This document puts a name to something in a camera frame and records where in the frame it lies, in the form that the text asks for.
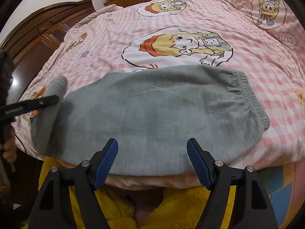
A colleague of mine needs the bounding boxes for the colourful bed sheet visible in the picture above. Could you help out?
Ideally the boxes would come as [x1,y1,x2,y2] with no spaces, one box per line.
[258,159,304,228]

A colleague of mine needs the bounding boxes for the person's left hand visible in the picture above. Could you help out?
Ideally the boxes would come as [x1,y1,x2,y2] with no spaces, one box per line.
[2,124,17,163]

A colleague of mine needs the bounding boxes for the dark wooden wardrobe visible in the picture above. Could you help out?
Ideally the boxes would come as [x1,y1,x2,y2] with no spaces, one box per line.
[1,0,95,104]

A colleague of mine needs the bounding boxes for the pink checkered cartoon pillow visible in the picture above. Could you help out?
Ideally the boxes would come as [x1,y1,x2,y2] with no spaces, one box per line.
[229,0,304,61]

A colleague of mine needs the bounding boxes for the pink checkered cartoon duvet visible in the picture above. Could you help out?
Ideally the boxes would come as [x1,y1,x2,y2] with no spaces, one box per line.
[11,0,305,190]

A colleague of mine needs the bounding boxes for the yellow fleece garment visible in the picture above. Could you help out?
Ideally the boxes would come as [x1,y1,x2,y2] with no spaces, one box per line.
[21,156,237,229]

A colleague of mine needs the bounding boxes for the grey knit pants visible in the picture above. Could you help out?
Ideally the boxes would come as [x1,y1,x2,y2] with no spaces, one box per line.
[30,65,270,177]

